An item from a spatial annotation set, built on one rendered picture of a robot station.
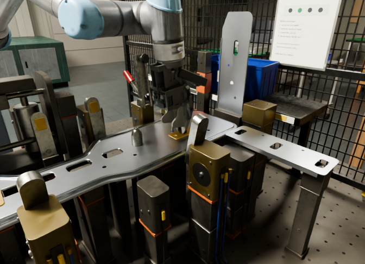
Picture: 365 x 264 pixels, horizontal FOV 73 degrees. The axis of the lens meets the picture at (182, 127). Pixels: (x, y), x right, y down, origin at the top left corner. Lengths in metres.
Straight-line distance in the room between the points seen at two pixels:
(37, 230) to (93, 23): 0.37
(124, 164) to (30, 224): 0.25
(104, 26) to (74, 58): 7.41
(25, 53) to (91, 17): 4.91
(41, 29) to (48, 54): 2.38
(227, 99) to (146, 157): 0.43
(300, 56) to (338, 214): 0.59
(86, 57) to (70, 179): 7.51
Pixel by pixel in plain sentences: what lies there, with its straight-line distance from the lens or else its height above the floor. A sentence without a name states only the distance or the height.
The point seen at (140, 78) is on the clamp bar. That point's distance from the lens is 0.82.
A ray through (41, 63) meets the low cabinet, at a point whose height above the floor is 0.52.
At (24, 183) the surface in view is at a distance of 0.45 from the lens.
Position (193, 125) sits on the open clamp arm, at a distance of 0.57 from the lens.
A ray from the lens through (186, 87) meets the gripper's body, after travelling 0.64.
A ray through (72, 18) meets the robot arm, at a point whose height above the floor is 1.32.
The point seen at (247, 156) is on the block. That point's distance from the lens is 0.70.
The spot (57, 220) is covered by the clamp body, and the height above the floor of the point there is 1.04.
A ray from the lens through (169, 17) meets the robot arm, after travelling 0.59.
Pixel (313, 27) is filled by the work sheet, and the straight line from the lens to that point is 1.06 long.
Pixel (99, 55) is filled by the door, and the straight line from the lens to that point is 8.17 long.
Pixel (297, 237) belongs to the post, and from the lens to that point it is 0.82.
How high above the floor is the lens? 1.33
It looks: 24 degrees down
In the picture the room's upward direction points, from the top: straight up
